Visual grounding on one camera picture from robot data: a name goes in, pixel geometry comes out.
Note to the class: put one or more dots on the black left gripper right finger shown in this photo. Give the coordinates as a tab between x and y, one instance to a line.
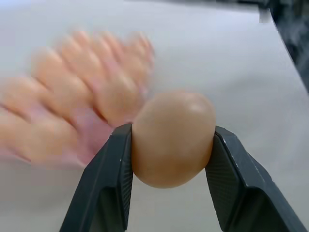
243	193

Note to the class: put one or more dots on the pink egg carton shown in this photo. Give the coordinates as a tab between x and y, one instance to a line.
93	136

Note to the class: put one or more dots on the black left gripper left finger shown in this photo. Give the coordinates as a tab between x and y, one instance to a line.
106	181

